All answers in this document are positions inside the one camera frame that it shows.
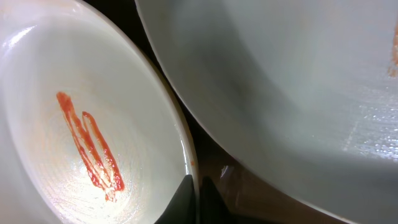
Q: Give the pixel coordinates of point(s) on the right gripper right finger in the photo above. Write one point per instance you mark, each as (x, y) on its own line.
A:
(213, 209)

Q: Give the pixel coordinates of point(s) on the large brown serving tray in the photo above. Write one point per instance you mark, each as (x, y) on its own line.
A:
(249, 199)

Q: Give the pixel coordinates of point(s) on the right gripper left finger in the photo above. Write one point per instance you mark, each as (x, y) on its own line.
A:
(182, 207)

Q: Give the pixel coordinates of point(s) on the white plate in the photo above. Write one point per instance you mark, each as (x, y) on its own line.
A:
(90, 130)
(302, 93)

